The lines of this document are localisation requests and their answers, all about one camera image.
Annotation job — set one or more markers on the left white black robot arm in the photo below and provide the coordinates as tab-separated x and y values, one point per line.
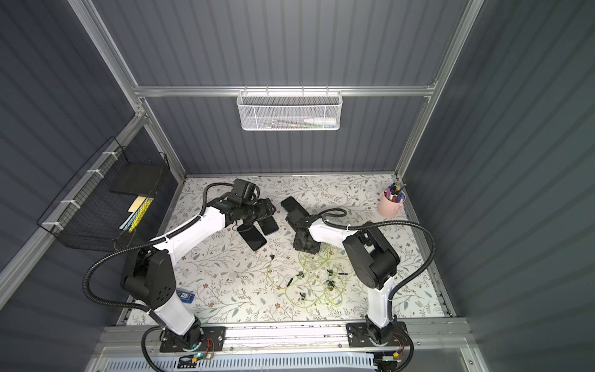
149	272

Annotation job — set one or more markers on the pink pen cup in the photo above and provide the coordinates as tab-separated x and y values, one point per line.
391	201

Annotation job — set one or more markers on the blue device at table edge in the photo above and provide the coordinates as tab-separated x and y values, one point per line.
186	296

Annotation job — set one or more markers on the white marker in basket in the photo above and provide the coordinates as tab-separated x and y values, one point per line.
325	122

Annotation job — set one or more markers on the blue-edged black smartphone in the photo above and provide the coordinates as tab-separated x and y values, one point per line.
252	236

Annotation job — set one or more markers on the yellow sticky notes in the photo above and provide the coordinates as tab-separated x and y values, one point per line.
136	204

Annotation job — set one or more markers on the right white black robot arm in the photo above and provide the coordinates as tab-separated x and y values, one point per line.
372	257

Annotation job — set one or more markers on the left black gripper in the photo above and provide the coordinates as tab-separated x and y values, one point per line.
253	219

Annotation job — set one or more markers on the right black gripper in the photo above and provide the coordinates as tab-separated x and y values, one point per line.
297	218

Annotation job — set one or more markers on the black notebook in basket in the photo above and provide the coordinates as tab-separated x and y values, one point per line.
138	179

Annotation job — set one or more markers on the white wire mesh basket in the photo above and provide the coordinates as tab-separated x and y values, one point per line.
268	112

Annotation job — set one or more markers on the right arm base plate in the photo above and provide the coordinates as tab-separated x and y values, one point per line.
366	334

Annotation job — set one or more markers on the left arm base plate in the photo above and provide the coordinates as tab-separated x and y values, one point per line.
200	339

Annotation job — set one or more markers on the green wired earphones tangle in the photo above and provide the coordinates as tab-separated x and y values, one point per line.
305	280

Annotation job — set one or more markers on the black wire wall basket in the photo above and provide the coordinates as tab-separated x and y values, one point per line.
85	215

